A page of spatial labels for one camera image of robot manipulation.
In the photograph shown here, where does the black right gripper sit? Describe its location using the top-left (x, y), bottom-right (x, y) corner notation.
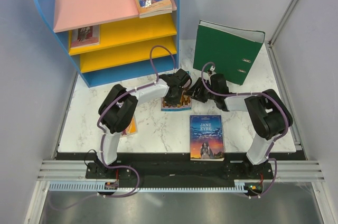
top-left (183, 77), bottom-right (217, 104)

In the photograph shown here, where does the dogs Bark picture book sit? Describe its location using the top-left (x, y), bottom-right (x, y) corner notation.
top-left (160, 69), bottom-right (192, 112)

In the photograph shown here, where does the red 13-Storey Treehouse book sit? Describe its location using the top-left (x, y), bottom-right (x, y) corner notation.
top-left (139, 6), bottom-right (177, 18)

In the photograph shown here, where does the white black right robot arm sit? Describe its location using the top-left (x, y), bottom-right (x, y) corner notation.
top-left (185, 73), bottom-right (293, 179)

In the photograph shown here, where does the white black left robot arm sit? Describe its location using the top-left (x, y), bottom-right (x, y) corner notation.
top-left (97, 69), bottom-right (192, 178)

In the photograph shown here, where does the Jane Eyre blue book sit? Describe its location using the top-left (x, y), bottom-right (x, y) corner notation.
top-left (190, 115), bottom-right (224, 161)

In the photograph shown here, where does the Roald Dahl Charlie book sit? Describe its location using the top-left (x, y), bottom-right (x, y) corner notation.
top-left (121, 116), bottom-right (137, 137)

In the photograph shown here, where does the green lever arch file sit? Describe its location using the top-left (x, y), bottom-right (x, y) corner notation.
top-left (193, 20), bottom-right (265, 85)

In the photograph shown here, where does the blue yellow pink bookshelf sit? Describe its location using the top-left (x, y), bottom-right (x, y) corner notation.
top-left (34, 0), bottom-right (180, 87)

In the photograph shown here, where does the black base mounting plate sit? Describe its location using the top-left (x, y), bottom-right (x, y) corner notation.
top-left (57, 151), bottom-right (273, 189)

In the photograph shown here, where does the pink book on shelf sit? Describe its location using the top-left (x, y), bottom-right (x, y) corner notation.
top-left (70, 25), bottom-right (100, 49)

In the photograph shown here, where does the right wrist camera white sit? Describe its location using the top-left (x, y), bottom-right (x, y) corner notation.
top-left (207, 66), bottom-right (216, 76)

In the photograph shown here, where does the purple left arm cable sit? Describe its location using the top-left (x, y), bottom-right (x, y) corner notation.
top-left (49, 45), bottom-right (179, 211)

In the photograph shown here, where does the aluminium frame rail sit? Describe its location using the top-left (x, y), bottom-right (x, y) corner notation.
top-left (268, 0), bottom-right (317, 48)

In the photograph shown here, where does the light blue cable duct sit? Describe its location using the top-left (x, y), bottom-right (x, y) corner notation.
top-left (49, 181), bottom-right (248, 193)

